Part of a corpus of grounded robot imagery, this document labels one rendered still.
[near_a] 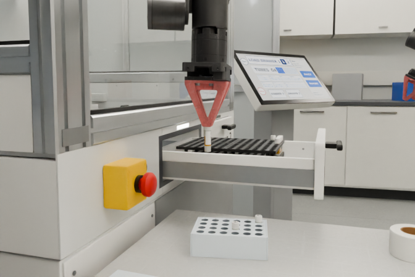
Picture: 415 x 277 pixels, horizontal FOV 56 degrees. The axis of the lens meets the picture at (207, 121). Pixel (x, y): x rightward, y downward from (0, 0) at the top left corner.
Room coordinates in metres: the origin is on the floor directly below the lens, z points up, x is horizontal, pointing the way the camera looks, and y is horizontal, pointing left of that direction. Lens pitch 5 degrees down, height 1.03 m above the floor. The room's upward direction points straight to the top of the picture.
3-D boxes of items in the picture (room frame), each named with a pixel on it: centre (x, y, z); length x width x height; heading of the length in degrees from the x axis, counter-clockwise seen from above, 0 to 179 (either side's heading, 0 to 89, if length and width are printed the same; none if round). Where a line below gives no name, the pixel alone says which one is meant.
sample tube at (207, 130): (0.63, 0.00, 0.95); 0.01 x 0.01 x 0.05
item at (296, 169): (0.92, -0.05, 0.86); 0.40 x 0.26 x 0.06; 73
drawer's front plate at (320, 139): (0.86, -0.25, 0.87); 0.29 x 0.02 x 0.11; 163
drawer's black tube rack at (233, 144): (0.92, -0.06, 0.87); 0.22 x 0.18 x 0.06; 73
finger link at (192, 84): (0.64, 0.00, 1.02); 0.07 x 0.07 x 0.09; 80
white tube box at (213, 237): (0.64, -0.04, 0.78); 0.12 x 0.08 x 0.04; 83
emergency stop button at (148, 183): (0.62, 0.10, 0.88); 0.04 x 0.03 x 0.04; 163
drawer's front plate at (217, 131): (1.26, -0.04, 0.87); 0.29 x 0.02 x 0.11; 163
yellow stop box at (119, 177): (0.63, 0.13, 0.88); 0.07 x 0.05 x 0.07; 163
